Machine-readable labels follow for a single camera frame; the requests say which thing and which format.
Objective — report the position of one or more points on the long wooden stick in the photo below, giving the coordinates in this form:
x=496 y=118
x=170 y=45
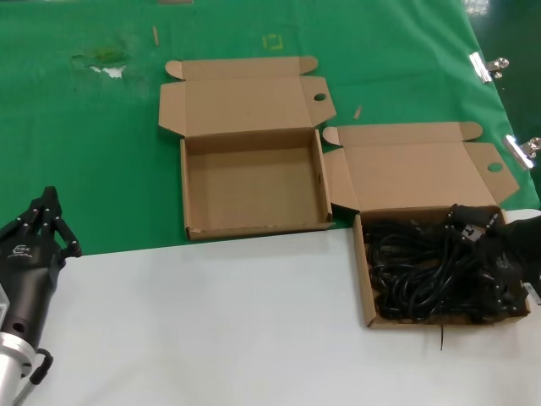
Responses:
x=155 y=36

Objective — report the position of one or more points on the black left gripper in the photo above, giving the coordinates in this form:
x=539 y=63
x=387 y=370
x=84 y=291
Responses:
x=29 y=270

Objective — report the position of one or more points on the short wooden stick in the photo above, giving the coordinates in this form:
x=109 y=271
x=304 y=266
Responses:
x=358 y=113

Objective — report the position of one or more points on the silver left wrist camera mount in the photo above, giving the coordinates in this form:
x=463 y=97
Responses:
x=2 y=304

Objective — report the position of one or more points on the silver binder clip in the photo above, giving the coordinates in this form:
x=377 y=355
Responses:
x=479 y=67
x=517 y=150

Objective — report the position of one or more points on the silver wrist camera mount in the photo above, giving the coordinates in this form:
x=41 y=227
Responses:
x=2 y=304
x=533 y=294

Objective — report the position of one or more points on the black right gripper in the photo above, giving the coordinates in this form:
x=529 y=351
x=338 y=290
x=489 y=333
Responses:
x=528 y=249

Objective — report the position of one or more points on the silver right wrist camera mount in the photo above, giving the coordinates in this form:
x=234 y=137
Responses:
x=533 y=294

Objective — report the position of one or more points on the brown flat object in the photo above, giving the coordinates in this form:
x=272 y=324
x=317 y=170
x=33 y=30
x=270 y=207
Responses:
x=175 y=1

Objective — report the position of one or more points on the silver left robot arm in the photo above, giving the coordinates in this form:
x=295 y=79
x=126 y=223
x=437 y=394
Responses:
x=10 y=363

